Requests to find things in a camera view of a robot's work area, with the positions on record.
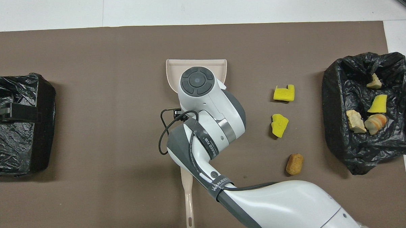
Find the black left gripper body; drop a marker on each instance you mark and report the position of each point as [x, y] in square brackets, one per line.
[24, 115]

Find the beige plastic dustpan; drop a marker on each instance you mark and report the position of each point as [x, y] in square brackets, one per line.
[174, 71]

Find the beige hand brush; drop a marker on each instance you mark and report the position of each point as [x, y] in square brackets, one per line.
[189, 202]

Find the yellow sponge chunk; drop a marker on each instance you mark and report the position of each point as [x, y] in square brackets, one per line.
[279, 126]

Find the yellow notched sponge piece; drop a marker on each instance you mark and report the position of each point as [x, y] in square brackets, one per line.
[282, 94]

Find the brown bread roll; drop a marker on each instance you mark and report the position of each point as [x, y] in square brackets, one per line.
[294, 164]

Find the pale striped croissant piece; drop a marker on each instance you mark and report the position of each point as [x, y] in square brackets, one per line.
[356, 122]

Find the orange striped croissant piece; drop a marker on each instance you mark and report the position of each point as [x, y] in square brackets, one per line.
[375, 123]

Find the yellow sponge wedge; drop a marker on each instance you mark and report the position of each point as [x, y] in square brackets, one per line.
[378, 104]

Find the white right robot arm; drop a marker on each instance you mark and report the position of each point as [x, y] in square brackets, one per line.
[216, 103]

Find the black bag lined bin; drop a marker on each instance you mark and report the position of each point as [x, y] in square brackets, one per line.
[338, 129]
[18, 150]

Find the brown table mat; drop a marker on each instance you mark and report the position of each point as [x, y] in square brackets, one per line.
[86, 57]

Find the small beige bread scrap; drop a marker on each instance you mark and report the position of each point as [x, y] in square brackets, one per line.
[374, 83]

